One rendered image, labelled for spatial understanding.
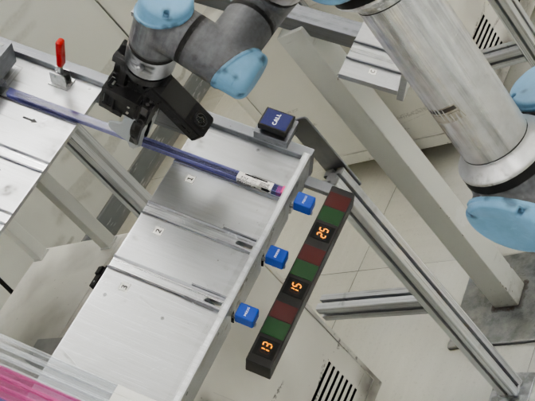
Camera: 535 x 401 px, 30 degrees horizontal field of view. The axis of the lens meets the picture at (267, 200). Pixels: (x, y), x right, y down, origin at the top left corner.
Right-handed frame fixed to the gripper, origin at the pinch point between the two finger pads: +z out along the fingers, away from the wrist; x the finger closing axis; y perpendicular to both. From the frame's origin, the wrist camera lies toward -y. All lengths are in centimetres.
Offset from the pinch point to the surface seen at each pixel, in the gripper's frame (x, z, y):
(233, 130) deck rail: -8.2, -3.4, -12.4
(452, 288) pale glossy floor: -40, 56, -71
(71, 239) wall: -68, 190, 32
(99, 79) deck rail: -8.7, 2.9, 12.2
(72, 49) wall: -126, 167, 67
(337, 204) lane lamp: -2.9, -6.6, -32.9
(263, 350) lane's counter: 25.7, -6.4, -32.5
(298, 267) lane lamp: 10.7, -6.3, -31.8
